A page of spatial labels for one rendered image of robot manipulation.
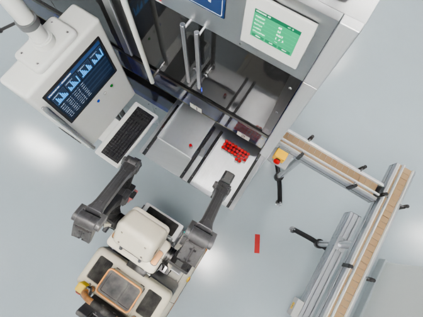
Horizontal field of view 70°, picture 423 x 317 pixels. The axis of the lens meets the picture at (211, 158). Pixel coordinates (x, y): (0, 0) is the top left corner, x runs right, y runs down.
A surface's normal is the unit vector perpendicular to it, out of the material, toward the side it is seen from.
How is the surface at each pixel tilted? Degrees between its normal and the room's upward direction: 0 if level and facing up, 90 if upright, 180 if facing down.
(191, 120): 0
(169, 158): 0
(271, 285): 0
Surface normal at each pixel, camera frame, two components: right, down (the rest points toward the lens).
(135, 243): -0.39, 0.43
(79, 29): 0.01, -0.25
